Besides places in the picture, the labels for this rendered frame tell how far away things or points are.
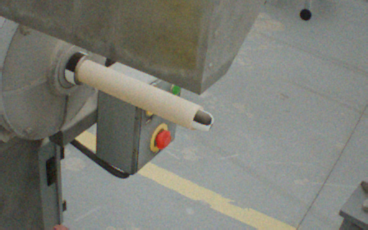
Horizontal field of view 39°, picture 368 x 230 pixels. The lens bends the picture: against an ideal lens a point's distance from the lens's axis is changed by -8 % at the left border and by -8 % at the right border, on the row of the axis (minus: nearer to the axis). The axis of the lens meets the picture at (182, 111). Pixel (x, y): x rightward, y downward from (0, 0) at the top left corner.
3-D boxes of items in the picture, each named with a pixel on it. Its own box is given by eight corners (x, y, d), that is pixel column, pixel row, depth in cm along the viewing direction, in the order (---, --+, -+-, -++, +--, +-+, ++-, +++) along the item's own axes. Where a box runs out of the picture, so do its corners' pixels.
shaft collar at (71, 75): (86, 49, 79) (80, 79, 80) (67, 52, 75) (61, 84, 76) (97, 53, 78) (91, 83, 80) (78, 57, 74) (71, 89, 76)
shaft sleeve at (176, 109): (94, 58, 78) (89, 80, 79) (80, 62, 75) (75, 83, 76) (205, 104, 71) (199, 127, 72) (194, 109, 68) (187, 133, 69)
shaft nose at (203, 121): (203, 108, 71) (199, 125, 72) (195, 111, 69) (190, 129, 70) (217, 113, 70) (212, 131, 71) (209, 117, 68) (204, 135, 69)
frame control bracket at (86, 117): (48, 140, 103) (48, 123, 101) (106, 99, 117) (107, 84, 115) (63, 149, 102) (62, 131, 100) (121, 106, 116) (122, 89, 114)
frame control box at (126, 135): (31, 163, 118) (26, 59, 104) (89, 121, 134) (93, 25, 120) (119, 213, 109) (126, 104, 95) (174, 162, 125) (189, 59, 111)
